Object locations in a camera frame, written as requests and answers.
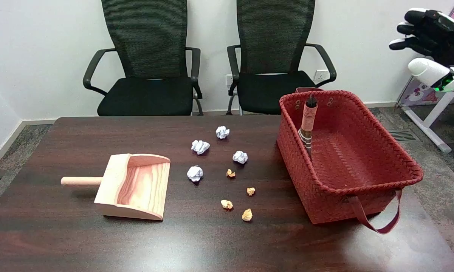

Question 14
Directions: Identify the brown broom with handle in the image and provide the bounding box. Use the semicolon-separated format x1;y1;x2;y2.
298;94;319;157

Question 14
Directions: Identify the pink white children's desk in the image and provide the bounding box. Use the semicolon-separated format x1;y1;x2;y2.
396;0;454;153

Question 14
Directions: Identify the grey floor vent grille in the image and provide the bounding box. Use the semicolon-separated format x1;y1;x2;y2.
387;130;417;142

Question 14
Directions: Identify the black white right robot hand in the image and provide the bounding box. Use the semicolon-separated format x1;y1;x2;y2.
389;8;454;93

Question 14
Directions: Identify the red woven basket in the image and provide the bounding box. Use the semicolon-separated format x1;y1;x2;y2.
276;88;424;235

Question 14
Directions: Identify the wooden dustpan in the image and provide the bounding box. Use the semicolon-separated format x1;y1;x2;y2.
60;153;171;221

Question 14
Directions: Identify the black mesh office chair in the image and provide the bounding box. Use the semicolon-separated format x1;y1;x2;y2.
227;0;337;115
83;0;204;116

